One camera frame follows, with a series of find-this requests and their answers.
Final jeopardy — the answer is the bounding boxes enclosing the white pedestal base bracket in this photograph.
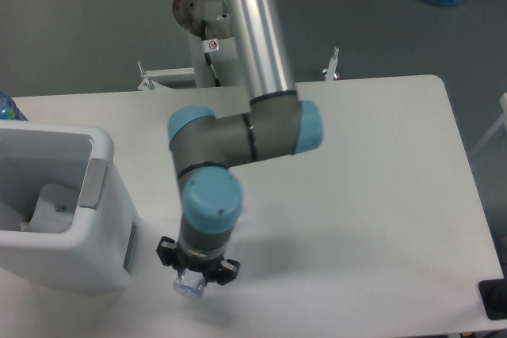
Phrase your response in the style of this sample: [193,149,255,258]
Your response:
[136,47,341,91]

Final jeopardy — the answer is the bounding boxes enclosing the black device at table edge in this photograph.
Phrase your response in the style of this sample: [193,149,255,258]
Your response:
[478,279,506,321]

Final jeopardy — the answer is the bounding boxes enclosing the white frame at right edge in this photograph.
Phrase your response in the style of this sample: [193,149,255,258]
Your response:
[471,93,506,156]

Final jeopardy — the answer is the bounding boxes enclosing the clear plastic water bottle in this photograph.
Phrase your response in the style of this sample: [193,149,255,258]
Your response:
[173,269,207,300]

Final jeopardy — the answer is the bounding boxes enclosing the blue bottle behind bin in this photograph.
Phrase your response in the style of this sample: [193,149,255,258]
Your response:
[0,92,28,121]

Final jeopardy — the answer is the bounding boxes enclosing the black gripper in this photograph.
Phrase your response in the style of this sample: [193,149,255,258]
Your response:
[156,236,240,286]

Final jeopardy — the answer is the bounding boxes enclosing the white trash can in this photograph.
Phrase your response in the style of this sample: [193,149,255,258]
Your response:
[1,121,138,292]

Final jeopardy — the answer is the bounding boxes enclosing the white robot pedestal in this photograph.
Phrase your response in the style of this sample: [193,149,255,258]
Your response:
[173,0,243,88]

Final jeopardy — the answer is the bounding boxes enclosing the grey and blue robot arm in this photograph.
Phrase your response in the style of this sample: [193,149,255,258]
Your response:
[156,0,323,295]

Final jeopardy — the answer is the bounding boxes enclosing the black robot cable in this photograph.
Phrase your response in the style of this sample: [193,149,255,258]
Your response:
[200,20,222,88]

